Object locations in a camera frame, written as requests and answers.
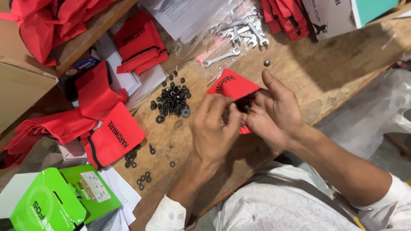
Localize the person's right hand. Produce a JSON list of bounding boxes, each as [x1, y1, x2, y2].
[[242, 70, 309, 151]]

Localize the person's left hand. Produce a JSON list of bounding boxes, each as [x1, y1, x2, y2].
[[191, 94, 244, 168]]

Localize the handful of black bolts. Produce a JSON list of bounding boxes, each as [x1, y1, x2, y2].
[[236, 96, 255, 113]]

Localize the red printed fabric pouch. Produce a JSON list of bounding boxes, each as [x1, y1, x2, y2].
[[205, 68, 262, 135]]

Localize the pile of black nuts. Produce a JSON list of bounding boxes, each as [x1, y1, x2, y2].
[[150, 74, 192, 117]]

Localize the clear plastic wrench bag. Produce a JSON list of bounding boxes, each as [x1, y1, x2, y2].
[[175, 0, 277, 84]]

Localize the group of small black washers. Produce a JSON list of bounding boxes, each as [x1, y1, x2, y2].
[[136, 171, 152, 191]]

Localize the cluster of small black washers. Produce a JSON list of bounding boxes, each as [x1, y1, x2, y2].
[[124, 144, 142, 169]]

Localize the pile of silver wrenches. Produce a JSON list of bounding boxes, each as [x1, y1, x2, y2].
[[202, 6, 270, 68]]

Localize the large translucent plastic bag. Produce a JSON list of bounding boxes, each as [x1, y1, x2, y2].
[[315, 68, 411, 161]]

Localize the person's white shirt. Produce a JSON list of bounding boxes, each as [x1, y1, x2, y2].
[[145, 160, 411, 231]]

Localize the red printed pouch black zipper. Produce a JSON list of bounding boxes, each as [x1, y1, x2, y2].
[[81, 102, 146, 170]]

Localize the row of red pouches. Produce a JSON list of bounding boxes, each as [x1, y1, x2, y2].
[[259, 0, 311, 41]]

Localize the white paper leaflets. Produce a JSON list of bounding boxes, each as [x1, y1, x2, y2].
[[86, 165, 142, 231]]

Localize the white printed carton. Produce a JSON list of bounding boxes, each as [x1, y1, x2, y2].
[[301, 0, 357, 41]]

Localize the stack of folded red pouches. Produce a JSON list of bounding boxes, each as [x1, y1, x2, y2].
[[114, 11, 170, 76]]

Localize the stack of white paper sheets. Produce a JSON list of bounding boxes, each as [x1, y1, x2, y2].
[[137, 0, 246, 45]]

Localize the red pouch with black trim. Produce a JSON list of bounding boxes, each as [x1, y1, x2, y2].
[[66, 60, 129, 121]]

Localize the green package with white label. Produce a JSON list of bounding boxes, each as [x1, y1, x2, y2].
[[59, 164, 123, 225]]

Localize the small white box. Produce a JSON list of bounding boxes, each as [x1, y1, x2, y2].
[[57, 137, 88, 161]]

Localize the teal and white carton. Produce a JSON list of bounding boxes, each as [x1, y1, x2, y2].
[[351, 0, 399, 29]]

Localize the small blue box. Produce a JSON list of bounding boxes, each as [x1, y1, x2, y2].
[[73, 55, 102, 76]]

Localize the wooden shelf board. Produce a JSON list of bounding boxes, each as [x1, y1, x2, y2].
[[53, 0, 139, 77]]

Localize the heap of crumpled red pouches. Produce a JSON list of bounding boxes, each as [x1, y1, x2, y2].
[[0, 108, 99, 169]]

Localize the large green hanging package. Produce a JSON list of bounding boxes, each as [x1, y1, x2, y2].
[[9, 167, 87, 231]]

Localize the brown cardboard box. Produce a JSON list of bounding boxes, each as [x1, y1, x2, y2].
[[0, 19, 59, 135]]

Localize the heap of red fabric bags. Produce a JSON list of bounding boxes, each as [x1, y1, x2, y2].
[[0, 0, 118, 67]]

